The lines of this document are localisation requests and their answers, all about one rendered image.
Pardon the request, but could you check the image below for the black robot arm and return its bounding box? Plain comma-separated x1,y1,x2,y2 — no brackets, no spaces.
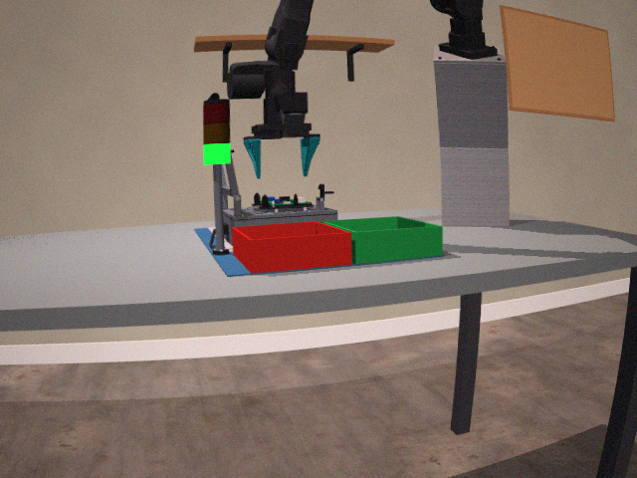
227,0,498,126

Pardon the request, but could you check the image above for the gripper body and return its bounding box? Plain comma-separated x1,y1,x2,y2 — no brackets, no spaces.
244,123,320,140

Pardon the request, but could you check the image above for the red bin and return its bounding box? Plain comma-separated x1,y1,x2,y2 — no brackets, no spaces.
232,221,352,274

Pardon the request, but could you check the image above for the green open-top bin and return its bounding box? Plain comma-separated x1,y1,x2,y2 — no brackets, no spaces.
320,216,443,264

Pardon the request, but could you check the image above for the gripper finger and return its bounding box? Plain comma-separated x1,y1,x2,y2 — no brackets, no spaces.
244,138,261,179
301,136,320,176

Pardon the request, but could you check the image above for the green circuit board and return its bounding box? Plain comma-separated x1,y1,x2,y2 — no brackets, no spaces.
268,196,310,206

